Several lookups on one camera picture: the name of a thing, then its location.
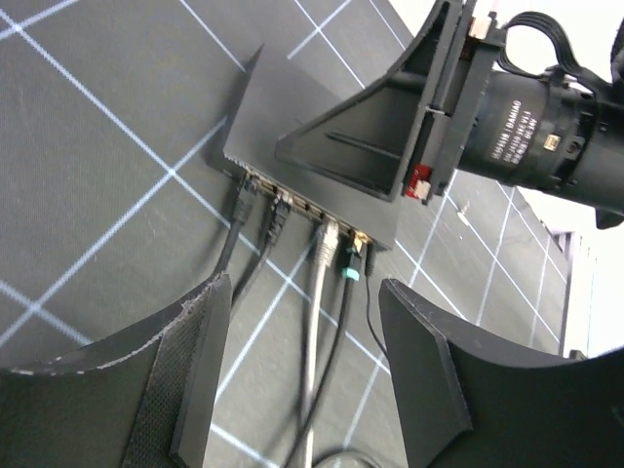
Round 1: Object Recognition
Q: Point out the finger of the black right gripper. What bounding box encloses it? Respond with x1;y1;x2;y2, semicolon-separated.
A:
275;1;451;201

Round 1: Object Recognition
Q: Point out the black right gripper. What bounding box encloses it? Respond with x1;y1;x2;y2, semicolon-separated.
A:
413;1;598;203

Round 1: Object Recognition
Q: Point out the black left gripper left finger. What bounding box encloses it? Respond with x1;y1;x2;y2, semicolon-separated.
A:
1;273;232;467

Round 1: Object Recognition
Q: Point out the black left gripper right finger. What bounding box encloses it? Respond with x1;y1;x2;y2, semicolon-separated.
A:
378;279;623;467

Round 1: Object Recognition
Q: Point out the black network switch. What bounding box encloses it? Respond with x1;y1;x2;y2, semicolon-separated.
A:
207;45;400;250

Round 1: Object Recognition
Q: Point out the black ethernet cable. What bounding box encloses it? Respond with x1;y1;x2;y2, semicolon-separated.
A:
231;192;293;306
213;175;258;277

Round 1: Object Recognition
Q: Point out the black cable with teal plug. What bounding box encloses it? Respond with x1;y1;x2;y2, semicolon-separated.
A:
282;232;370;468

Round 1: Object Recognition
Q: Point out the grey ethernet cable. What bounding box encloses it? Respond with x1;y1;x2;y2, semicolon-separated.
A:
299;218;340;468

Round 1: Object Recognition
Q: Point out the thin black power cord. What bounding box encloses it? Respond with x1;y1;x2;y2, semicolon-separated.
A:
311;253;391;468

